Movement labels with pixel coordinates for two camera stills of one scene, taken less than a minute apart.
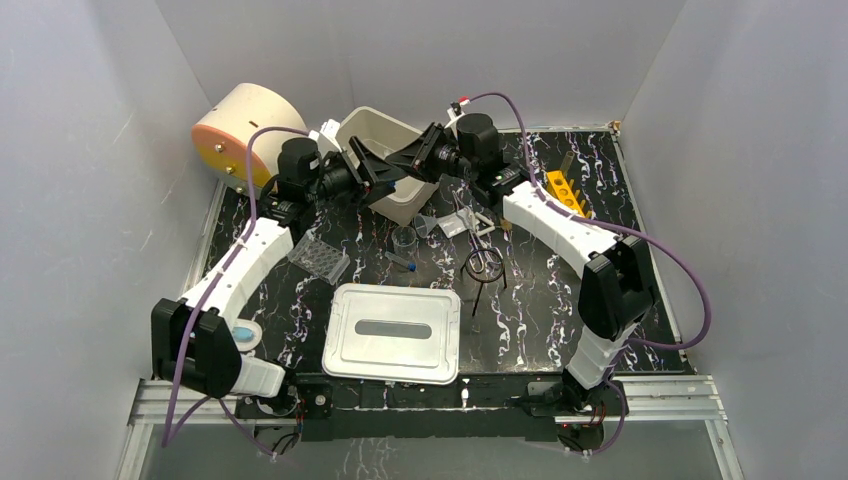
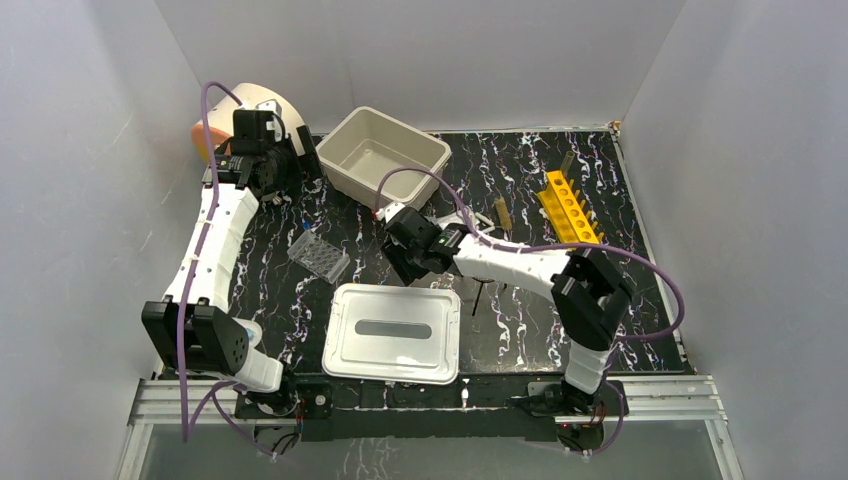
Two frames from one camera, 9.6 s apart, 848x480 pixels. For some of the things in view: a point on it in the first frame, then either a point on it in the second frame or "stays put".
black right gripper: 414,158 to 393,254
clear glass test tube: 567,162 stays put
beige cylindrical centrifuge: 221,140 stays put
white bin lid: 393,332 stays put
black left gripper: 357,172 to 303,157
